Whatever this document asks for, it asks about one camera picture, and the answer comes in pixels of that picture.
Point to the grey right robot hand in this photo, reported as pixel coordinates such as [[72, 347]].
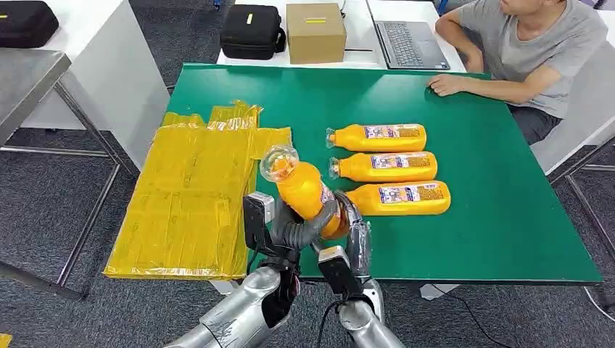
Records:
[[359, 245]]

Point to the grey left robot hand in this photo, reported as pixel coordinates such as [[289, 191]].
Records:
[[300, 235]]

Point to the orange drink bottle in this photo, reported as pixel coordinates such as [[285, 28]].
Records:
[[351, 139], [302, 192], [360, 169], [370, 201]]

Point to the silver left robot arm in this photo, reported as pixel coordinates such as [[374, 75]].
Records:
[[240, 312]]

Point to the yellow taped sheet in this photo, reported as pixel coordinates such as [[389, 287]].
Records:
[[182, 201]]

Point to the green table mat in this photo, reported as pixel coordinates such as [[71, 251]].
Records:
[[495, 182]]

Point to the brown cardboard box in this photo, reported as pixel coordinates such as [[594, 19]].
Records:
[[314, 41]]

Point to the grey laptop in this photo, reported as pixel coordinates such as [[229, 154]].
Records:
[[411, 45]]

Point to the black carry case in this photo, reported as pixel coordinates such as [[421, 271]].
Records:
[[251, 31], [24, 24]]

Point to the person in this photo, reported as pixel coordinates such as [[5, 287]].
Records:
[[538, 43]]

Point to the steel table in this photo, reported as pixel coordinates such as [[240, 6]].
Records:
[[29, 81]]

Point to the yellow scrap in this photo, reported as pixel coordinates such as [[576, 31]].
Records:
[[5, 341]]

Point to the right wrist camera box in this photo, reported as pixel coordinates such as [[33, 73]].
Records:
[[338, 271]]

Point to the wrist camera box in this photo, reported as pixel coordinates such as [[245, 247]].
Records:
[[254, 223], [338, 271]]

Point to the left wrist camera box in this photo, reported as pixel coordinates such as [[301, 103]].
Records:
[[254, 223]]

